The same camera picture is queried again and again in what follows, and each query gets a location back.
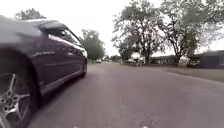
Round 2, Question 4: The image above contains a leafy green tree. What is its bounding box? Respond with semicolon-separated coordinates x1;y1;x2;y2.
79;29;106;62
14;8;47;21

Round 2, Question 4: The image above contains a grey asphalt road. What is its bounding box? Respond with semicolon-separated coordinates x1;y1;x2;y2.
26;61;224;128

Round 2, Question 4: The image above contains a large leafy tree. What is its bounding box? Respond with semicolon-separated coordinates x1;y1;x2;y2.
159;0;224;67
111;0;165;65

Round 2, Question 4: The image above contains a dark purple car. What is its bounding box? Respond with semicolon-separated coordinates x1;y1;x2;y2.
0;15;89;128

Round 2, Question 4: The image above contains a grass verge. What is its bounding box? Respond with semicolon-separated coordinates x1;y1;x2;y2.
133;63;224;84

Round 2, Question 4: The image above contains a dark low building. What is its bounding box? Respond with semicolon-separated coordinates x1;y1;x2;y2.
195;49;224;70

